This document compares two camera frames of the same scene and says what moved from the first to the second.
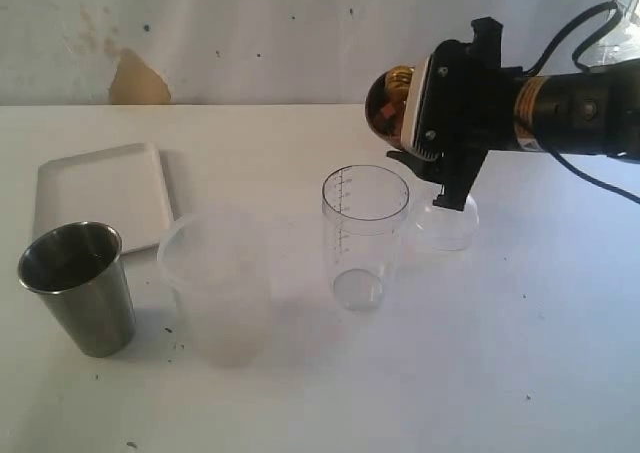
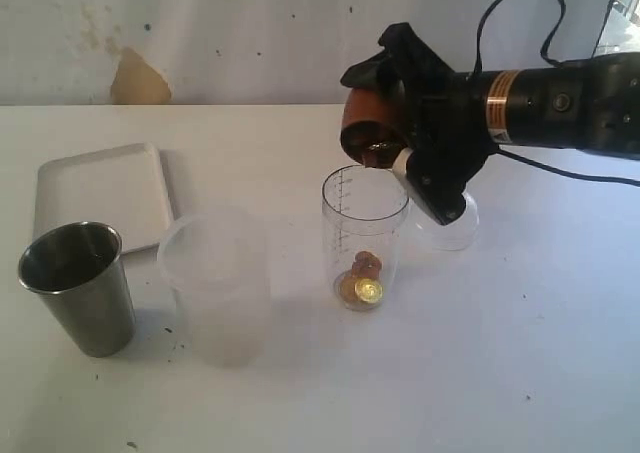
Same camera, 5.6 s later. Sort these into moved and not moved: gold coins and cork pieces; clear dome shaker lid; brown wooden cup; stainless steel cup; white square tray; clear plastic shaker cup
Moved: gold coins and cork pieces; brown wooden cup
Not moved: clear dome shaker lid; clear plastic shaker cup; white square tray; stainless steel cup
